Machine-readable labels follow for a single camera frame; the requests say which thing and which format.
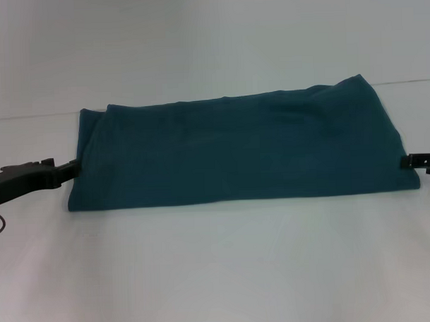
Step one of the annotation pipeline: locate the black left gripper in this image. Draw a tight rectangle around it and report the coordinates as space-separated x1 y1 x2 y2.
0 156 81 205

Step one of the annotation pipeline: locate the teal FREE print T-shirt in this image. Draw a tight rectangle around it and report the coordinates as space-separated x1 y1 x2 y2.
64 73 423 213

